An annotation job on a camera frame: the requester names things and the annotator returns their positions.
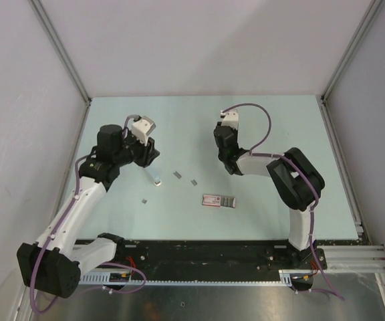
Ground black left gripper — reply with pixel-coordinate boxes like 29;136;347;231
114;130;160;168

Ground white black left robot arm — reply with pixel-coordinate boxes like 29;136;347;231
17;116;160;298

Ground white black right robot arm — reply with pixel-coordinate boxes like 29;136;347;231
213;122;326;268

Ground red white staple box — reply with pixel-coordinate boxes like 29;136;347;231
202;195;237;209

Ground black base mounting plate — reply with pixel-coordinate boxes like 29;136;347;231
78;239;327;278

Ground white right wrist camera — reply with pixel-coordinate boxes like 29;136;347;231
219;109;239;130

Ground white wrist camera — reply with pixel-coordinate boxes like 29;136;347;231
131;116;156;146
219;109;239;130

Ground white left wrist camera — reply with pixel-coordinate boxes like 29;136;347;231
131;116;156;146

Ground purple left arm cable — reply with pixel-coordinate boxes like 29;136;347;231
31;114;148;314

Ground white slotted cable duct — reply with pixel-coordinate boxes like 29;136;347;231
78;270;295;288

